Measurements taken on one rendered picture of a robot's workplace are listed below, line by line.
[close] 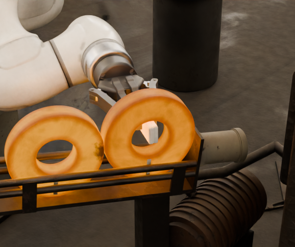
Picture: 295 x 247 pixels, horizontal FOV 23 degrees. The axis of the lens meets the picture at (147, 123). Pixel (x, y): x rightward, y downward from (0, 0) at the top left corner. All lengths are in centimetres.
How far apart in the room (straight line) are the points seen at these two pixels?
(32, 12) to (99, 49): 73
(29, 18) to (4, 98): 69
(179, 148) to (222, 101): 149
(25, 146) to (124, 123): 16
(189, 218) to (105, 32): 39
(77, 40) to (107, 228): 83
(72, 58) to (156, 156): 31
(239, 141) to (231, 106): 142
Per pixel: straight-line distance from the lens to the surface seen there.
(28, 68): 137
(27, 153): 110
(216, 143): 120
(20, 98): 138
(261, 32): 320
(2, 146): 217
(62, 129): 109
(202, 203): 132
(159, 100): 112
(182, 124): 115
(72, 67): 138
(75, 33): 139
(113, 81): 125
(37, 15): 205
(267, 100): 268
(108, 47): 132
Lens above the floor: 137
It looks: 33 degrees down
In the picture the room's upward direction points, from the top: straight up
